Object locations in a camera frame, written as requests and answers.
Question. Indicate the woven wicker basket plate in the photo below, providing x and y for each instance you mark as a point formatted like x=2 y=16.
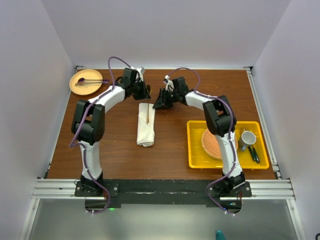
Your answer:
x=211 y=146

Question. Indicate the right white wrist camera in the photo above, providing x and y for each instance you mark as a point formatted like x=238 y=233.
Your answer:
x=169 y=86

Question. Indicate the gold spoon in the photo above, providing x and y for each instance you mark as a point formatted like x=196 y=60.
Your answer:
x=148 y=112

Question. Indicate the teal cloth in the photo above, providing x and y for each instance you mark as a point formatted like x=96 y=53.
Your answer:
x=219 y=235

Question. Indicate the yellow plastic tray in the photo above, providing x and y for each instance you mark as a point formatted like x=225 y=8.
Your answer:
x=199 y=159

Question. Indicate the aluminium rail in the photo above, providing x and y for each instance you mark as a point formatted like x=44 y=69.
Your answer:
x=268 y=143
x=275 y=189

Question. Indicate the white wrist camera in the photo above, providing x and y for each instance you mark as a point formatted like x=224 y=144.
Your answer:
x=169 y=86
x=139 y=74

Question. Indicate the aluminium front rail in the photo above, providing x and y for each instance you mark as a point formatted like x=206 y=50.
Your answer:
x=275 y=189

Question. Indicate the green handled snips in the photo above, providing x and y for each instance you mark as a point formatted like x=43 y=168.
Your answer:
x=254 y=154

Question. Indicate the white cloth napkin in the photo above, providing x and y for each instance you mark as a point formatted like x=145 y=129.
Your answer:
x=145 y=132

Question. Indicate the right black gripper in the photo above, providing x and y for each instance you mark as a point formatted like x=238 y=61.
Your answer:
x=161 y=101

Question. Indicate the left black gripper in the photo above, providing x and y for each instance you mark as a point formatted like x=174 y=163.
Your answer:
x=144 y=94

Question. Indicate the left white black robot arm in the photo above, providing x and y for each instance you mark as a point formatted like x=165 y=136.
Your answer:
x=88 y=124

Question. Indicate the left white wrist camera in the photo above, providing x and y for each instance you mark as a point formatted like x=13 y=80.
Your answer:
x=139 y=74

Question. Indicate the beige round plate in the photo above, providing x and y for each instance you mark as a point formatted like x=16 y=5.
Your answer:
x=86 y=89

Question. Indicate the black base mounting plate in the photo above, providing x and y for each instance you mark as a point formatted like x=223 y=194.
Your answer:
x=160 y=192

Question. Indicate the grey ceramic mug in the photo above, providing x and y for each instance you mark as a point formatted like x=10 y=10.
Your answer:
x=247 y=139

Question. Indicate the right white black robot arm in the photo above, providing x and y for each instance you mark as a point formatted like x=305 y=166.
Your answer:
x=220 y=121

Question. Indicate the aluminium right side rail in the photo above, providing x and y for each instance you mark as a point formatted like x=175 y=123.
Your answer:
x=268 y=143

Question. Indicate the purple spoon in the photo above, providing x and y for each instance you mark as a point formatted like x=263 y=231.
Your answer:
x=81 y=83

